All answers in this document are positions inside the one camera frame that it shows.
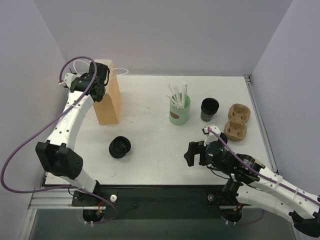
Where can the black cup lid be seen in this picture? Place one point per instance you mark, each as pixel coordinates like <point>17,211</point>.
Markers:
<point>223,138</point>

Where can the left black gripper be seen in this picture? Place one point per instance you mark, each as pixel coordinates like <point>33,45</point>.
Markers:
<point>100,90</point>

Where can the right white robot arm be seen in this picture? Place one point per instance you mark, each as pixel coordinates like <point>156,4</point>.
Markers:
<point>252,183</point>

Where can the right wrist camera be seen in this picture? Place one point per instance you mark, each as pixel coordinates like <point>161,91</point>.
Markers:
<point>211,132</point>

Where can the green straw holder cup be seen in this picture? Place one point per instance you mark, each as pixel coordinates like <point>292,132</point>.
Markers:
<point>179,117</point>

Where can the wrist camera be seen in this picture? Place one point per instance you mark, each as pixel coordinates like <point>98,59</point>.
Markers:
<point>211,132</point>
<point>67,80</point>

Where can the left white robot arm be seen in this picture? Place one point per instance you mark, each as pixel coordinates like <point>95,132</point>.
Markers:
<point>56,154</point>

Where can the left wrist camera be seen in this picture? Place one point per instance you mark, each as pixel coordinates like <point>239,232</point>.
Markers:
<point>67,80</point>

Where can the brown paper bag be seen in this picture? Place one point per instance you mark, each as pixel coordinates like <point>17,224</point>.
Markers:
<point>106,100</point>

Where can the brown pulp cup carrier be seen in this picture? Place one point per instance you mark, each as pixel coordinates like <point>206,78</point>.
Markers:
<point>236,129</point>

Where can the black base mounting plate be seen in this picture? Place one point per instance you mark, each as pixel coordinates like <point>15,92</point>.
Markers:
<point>155,202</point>

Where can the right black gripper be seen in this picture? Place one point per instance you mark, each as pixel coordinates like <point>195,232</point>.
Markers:
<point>195,152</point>

